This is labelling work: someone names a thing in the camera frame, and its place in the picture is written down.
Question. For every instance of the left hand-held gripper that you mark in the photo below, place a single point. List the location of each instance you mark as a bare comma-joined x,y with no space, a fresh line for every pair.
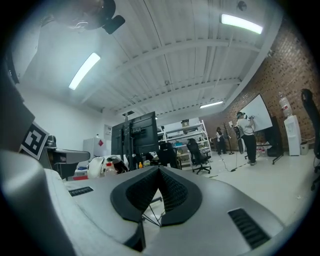
67,157

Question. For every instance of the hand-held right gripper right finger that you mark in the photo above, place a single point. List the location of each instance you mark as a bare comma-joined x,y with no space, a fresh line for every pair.
185,200

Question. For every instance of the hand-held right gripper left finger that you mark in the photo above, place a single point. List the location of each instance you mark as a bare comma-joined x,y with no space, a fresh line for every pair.
130,200

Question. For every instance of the person's left forearm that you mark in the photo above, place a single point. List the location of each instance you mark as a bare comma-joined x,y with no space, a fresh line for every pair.
12,112

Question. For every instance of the white fridge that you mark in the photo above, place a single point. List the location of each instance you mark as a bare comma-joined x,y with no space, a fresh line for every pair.
96,150

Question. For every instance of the white rounded object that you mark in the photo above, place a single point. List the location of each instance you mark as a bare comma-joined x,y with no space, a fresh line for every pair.
96,167

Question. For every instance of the clear bottle orange cap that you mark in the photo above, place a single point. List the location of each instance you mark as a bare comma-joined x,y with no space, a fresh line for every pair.
110,170

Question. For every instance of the yellow bottle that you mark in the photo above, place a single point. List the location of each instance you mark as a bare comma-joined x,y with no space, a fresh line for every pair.
140,165

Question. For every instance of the black office chair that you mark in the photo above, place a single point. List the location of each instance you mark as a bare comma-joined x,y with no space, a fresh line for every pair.
197,155
166,155

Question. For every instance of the black screen on stand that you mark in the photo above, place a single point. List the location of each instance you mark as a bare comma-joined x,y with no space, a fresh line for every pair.
140,137

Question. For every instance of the white metal shelf rack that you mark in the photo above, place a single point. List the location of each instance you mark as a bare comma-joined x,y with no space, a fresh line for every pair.
192,132

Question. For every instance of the black coat stand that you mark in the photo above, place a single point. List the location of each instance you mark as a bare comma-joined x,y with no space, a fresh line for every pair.
228,137

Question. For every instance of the long ceiling light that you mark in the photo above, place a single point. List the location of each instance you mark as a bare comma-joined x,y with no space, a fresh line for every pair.
83,71
241,23
211,105

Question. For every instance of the black rolling stand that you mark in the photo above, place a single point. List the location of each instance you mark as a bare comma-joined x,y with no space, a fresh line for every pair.
275,140

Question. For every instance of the white whiteboard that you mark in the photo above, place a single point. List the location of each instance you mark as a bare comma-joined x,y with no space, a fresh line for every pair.
260,112

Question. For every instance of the white water dispenser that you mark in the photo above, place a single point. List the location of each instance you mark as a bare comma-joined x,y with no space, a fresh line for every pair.
293,136

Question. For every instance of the white waste bin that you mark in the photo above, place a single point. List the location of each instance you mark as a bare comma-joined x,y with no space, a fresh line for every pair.
304,148

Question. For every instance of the clear water dispenser bottle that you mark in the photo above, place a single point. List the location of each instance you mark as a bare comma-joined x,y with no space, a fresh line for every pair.
285,105

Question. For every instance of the person's head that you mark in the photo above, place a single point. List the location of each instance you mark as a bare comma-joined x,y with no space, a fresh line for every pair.
90,15

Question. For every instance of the black head-worn camera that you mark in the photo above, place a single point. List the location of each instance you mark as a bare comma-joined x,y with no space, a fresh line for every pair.
112,21

